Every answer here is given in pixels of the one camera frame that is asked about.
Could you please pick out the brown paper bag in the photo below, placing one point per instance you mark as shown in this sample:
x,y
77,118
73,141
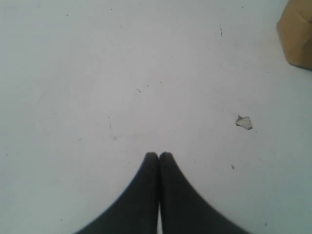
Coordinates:
x,y
295,33

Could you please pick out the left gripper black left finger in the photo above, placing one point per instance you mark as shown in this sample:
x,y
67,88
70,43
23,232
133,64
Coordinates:
x,y
136,209

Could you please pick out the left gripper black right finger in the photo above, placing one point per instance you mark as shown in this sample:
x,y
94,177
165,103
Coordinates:
x,y
183,210

